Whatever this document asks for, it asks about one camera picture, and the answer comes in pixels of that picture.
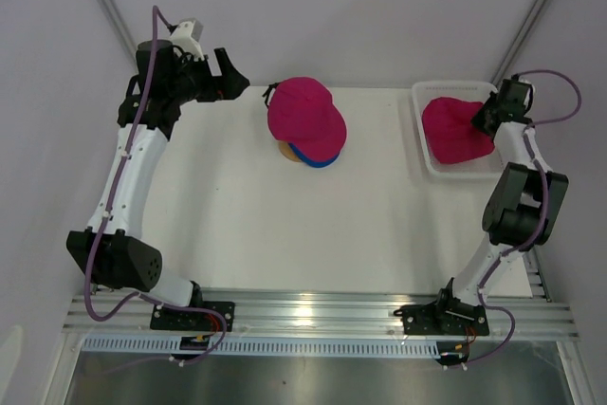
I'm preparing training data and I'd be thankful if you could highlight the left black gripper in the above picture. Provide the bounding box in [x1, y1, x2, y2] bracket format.
[168, 48, 249, 105]

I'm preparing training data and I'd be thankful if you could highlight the pink cap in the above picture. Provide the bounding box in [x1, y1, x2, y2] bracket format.
[264, 77, 347, 149]
[421, 97, 495, 165]

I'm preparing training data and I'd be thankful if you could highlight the blue cap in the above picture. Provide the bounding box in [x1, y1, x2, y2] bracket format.
[288, 141, 342, 168]

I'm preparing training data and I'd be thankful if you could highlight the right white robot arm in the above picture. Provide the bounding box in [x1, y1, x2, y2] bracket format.
[432, 74, 568, 335]

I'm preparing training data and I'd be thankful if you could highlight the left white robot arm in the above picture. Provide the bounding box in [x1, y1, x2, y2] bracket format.
[66, 39, 249, 330]

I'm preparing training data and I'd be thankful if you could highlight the white plastic basket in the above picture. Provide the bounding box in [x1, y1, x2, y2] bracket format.
[411, 80, 502, 181]

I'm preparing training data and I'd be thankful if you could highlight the wooden hat stand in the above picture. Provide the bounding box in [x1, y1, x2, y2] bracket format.
[278, 141, 303, 163]

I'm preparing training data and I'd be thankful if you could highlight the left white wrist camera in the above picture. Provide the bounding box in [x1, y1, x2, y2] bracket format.
[169, 18, 206, 61]

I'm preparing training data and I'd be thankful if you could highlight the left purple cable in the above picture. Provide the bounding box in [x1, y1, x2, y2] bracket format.
[83, 5, 233, 371]

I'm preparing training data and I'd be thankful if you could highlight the right aluminium frame post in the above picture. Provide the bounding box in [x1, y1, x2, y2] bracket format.
[490, 0, 552, 85]

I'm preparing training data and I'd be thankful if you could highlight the aluminium frame post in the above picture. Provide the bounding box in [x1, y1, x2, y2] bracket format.
[70, 0, 143, 60]
[490, 0, 552, 85]

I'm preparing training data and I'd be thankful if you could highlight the left aluminium frame post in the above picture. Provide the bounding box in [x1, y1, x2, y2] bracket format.
[70, 0, 143, 60]

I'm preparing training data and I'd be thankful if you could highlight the aluminium rail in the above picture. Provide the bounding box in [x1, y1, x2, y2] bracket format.
[63, 288, 579, 341]

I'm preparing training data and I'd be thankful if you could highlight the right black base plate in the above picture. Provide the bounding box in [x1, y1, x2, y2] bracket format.
[393, 303, 489, 337]

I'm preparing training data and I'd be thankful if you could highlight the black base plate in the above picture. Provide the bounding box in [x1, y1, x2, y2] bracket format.
[393, 303, 489, 337]
[150, 301, 236, 332]

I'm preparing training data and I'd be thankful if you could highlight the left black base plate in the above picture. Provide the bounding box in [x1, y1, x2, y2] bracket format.
[150, 301, 236, 332]

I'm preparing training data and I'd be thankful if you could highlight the white slotted cable duct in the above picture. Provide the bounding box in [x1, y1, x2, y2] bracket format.
[82, 335, 467, 359]

